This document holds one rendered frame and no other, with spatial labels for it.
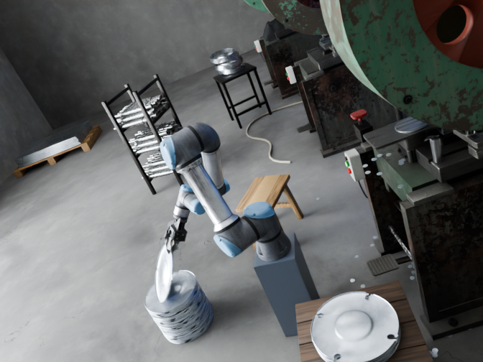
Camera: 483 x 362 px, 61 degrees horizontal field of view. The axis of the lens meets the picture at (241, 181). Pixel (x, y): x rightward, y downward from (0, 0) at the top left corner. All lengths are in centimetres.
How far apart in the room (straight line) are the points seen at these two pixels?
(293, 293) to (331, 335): 40
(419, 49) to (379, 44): 10
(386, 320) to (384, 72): 82
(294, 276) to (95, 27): 711
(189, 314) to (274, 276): 57
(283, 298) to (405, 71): 114
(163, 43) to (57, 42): 191
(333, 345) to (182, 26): 716
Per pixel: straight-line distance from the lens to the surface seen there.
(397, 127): 170
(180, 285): 222
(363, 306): 155
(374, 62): 106
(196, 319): 222
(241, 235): 161
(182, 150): 157
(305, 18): 283
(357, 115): 195
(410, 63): 109
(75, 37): 845
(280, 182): 249
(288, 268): 175
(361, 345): 145
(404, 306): 158
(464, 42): 123
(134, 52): 826
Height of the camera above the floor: 154
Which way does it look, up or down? 27 degrees down
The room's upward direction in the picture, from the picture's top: 23 degrees counter-clockwise
